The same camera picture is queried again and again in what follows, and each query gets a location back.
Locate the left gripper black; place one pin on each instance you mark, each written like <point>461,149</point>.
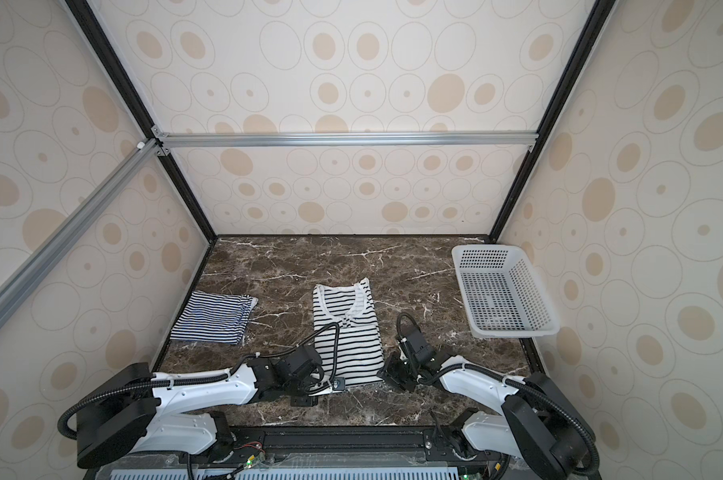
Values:
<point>311,402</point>

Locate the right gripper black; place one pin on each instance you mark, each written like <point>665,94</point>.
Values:
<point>397,372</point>

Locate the black white striped tank top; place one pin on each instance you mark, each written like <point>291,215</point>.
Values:
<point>354,352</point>

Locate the blue white striped tank top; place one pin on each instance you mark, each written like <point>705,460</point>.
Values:
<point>214,318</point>

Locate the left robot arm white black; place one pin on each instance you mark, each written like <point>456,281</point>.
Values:
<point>140,411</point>

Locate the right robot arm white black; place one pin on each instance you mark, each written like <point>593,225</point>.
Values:
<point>532,420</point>

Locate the white plastic laundry basket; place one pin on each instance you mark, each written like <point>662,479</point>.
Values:
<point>502,294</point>

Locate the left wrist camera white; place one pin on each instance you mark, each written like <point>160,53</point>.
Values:
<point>338,384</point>

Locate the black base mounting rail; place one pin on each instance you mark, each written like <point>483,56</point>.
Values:
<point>334,452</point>

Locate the horizontal aluminium back rail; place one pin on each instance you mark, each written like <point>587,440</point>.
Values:
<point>351,139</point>

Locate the diagonal aluminium left rail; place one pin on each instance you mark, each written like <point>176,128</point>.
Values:
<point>15,291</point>

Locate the right black corner post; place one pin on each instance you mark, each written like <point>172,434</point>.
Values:
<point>598,17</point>

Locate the black corner post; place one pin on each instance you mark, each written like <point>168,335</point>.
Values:
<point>85,18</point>
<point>598,17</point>

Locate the left black corner post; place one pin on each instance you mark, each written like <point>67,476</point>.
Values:
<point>85,18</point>

